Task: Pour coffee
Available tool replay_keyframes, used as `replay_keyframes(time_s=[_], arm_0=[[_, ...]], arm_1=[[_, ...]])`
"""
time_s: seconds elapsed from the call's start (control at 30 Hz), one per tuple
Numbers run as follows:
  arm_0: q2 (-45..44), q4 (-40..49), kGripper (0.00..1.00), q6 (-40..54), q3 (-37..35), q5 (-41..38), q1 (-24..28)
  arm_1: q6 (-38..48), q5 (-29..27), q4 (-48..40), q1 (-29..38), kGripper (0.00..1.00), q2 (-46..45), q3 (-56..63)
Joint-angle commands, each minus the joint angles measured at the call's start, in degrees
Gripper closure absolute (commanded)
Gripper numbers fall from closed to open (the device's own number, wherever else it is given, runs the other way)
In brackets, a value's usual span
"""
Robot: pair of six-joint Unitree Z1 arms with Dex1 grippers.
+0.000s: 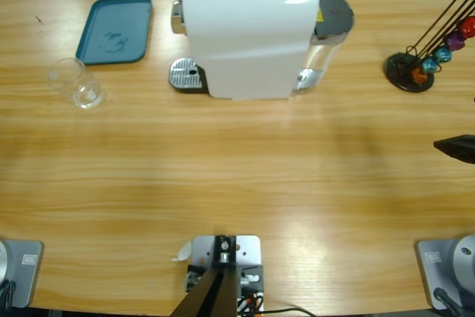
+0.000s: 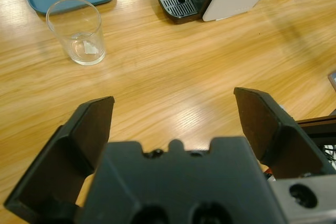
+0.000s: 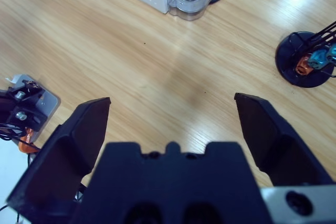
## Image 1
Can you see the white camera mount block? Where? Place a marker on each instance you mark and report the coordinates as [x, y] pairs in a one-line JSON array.
[[248, 250]]

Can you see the orange coffee capsule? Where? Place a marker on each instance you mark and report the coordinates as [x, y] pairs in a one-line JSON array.
[[418, 76]]

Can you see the black capsule holder stand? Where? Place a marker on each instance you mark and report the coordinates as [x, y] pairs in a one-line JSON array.
[[399, 68]]

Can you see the white capsule coffee machine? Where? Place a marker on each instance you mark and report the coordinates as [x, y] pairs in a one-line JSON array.
[[245, 42]]

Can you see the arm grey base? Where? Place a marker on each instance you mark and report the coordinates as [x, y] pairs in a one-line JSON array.
[[438, 268], [26, 272]]

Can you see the white paper label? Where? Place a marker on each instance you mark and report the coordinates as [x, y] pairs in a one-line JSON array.
[[183, 252]]

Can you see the purple coffee capsule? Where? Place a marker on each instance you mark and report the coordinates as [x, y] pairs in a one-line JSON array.
[[454, 40]]

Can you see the dark camera post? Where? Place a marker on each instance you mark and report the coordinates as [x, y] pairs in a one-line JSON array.
[[211, 294]]

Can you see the red coffee capsule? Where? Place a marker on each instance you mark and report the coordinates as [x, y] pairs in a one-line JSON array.
[[468, 27]]

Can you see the clear drinking glass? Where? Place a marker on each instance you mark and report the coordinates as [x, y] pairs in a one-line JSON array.
[[63, 75]]

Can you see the teal plastic tray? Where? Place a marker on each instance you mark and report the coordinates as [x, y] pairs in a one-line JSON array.
[[122, 20]]

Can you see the teal coffee capsule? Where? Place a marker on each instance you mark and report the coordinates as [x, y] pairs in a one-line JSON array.
[[429, 65], [442, 54]]

